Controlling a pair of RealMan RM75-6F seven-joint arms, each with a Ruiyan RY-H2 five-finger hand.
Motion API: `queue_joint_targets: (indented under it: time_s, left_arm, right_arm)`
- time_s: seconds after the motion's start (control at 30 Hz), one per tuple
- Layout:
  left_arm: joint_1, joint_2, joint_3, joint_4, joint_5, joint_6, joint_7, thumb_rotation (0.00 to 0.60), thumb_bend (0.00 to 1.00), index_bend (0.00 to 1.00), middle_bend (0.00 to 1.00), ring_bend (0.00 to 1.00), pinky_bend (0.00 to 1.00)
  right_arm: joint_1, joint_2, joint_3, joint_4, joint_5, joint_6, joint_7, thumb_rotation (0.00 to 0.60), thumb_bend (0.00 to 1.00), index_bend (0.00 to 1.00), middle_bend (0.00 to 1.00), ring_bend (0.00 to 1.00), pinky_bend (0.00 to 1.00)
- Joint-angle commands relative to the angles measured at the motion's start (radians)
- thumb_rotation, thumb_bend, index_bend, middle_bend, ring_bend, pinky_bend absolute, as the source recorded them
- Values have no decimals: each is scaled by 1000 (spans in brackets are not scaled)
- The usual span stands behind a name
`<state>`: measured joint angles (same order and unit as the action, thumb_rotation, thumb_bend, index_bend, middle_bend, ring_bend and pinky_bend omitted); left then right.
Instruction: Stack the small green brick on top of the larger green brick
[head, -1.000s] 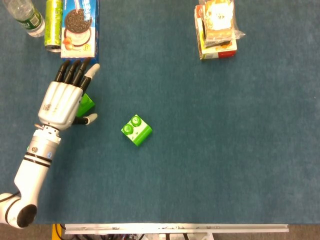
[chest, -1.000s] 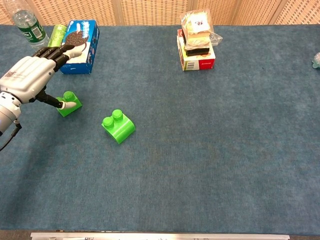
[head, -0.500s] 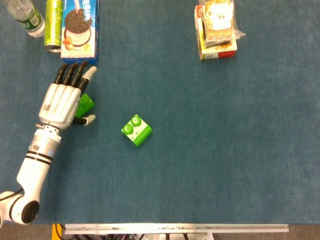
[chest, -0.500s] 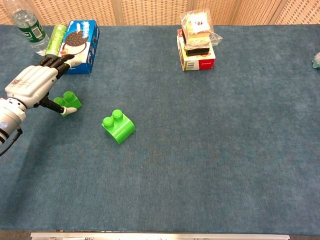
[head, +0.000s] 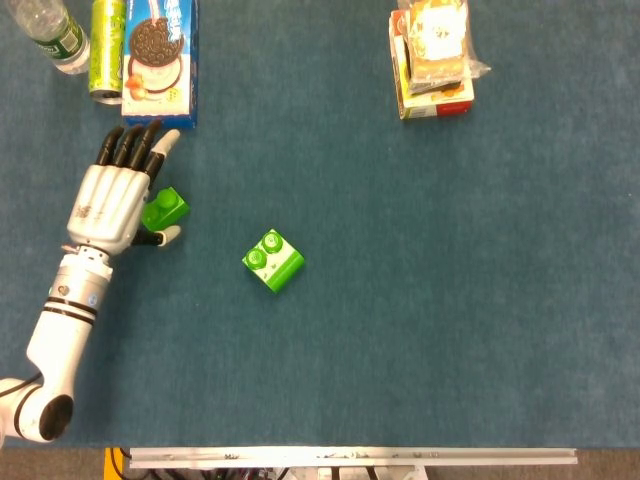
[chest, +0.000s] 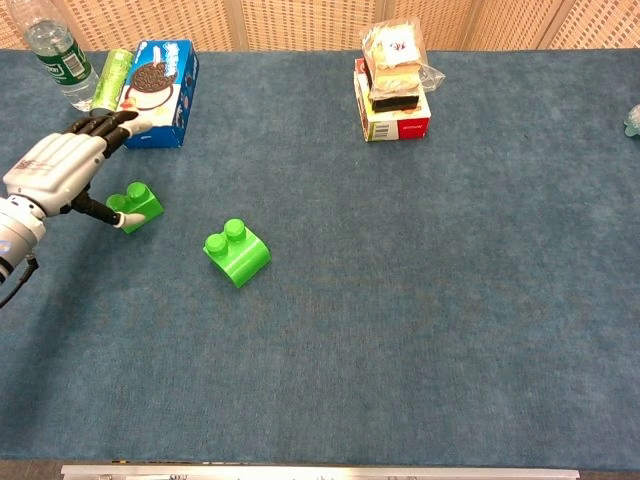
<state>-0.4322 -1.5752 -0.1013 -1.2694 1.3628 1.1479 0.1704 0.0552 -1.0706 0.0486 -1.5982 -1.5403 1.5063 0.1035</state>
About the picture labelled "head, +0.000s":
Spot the small green toy brick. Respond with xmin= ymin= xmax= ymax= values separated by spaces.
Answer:
xmin=141 ymin=186 xmax=191 ymax=232

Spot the yellow base part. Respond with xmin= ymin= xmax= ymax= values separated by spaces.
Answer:
xmin=103 ymin=447 xmax=131 ymax=480

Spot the dark snack package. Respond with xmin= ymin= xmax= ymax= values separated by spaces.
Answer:
xmin=407 ymin=79 xmax=464 ymax=99

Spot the aluminium rail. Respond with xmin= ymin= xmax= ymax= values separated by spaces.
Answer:
xmin=128 ymin=446 xmax=578 ymax=470

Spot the red white yellow carton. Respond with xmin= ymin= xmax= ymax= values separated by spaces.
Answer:
xmin=389 ymin=8 xmax=475 ymax=120

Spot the blue felt table cover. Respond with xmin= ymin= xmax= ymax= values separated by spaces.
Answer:
xmin=0 ymin=0 xmax=640 ymax=450

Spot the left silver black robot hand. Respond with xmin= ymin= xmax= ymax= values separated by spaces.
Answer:
xmin=66 ymin=118 xmax=182 ymax=257

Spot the blue cookie box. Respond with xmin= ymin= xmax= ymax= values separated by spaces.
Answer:
xmin=121 ymin=0 xmax=200 ymax=130

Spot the green drink can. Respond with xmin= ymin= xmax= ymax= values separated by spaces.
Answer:
xmin=88 ymin=0 xmax=127 ymax=106

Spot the bagged sponge pack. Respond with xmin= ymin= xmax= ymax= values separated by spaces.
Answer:
xmin=399 ymin=0 xmax=492 ymax=96

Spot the clear plastic water bottle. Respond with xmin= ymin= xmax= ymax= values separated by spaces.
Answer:
xmin=7 ymin=0 xmax=91 ymax=76

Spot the large green toy brick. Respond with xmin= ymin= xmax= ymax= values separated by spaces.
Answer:
xmin=241 ymin=228 xmax=305 ymax=295

